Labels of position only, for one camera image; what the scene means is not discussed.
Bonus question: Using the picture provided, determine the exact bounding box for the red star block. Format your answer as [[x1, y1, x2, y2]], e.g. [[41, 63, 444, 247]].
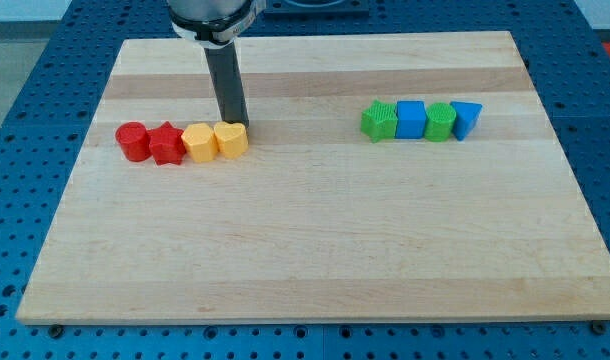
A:
[[147, 121, 186, 165]]

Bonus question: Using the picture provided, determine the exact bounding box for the yellow heart block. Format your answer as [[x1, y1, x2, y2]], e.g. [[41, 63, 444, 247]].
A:
[[214, 122, 249, 159]]

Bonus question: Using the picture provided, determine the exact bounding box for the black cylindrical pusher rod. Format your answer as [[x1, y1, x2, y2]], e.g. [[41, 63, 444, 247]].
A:
[[204, 43, 249, 127]]

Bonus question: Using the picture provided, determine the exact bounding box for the red circle block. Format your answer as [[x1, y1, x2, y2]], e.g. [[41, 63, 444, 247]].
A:
[[115, 122, 151, 162]]

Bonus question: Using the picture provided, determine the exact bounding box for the green star block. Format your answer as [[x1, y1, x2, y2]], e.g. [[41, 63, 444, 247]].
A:
[[360, 100, 398, 143]]

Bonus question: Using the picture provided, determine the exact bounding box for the wooden board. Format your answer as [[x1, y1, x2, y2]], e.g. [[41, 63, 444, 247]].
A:
[[16, 31, 610, 325]]

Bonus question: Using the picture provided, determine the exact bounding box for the blue triangle block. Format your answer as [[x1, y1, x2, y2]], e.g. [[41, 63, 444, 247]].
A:
[[450, 101, 483, 141]]

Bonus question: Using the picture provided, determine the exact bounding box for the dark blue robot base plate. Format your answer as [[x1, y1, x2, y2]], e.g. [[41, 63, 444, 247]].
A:
[[263, 0, 370, 17]]

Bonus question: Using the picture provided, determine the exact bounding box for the green circle block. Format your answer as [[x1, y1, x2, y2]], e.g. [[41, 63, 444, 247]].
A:
[[424, 102, 456, 142]]

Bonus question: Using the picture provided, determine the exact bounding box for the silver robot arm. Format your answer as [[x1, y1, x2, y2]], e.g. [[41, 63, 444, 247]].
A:
[[167, 0, 267, 126]]

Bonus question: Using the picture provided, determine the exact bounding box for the blue square block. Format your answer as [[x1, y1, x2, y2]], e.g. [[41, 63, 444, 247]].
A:
[[395, 100, 427, 139]]

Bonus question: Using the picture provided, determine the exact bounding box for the yellow hexagon block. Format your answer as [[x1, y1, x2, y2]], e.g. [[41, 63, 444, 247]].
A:
[[181, 123, 219, 163]]

